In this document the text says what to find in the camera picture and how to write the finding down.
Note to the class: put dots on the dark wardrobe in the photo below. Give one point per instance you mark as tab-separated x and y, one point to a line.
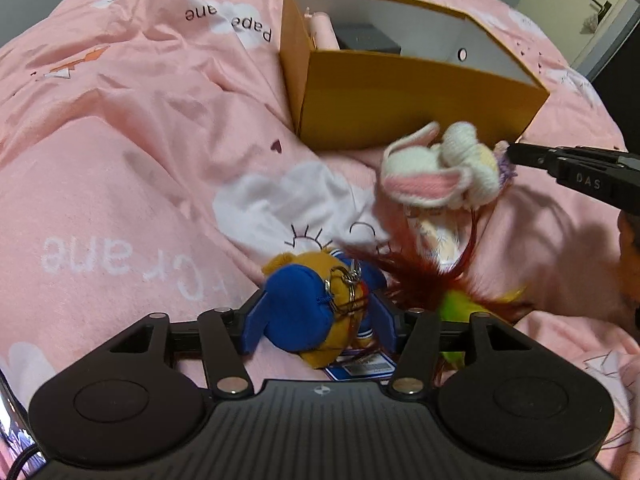
620	105

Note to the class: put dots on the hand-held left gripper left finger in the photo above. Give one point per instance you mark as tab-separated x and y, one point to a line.
251	327

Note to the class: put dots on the crocheted bunny doll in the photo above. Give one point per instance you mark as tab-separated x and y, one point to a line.
465	155

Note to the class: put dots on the pink printed blanket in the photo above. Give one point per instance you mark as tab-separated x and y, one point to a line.
125	160

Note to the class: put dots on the orange cardboard box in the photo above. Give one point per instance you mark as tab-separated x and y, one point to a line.
400	100

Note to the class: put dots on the pink handheld fan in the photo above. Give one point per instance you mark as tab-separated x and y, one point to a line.
325	32

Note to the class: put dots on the small hanging pouch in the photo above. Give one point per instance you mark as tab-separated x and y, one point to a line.
590	21

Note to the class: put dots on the red green feather toy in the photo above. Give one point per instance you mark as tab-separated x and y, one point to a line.
425	280

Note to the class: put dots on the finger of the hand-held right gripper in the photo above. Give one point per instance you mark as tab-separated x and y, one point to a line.
530	156

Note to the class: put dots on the clear printed card packet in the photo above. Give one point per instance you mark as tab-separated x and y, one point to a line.
435	235

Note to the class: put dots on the smartphone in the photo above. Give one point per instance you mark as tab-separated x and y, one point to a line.
10	435

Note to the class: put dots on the person's right hand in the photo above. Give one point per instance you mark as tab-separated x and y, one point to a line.
631	260

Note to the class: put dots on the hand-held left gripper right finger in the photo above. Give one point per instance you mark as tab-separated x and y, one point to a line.
389	322

